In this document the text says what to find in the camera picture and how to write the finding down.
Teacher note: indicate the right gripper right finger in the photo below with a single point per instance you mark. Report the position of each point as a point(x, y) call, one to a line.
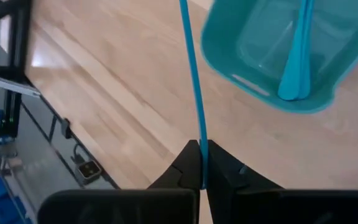
point(291, 208)

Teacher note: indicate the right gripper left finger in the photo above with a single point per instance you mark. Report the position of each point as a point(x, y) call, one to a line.
point(120, 208)

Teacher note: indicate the teal plastic bin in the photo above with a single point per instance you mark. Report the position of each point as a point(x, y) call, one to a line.
point(228, 40)

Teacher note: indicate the silver frame end plate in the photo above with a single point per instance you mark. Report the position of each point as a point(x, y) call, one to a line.
point(11, 87)

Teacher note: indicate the black metal table frame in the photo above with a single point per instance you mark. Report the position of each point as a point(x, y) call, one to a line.
point(19, 37)

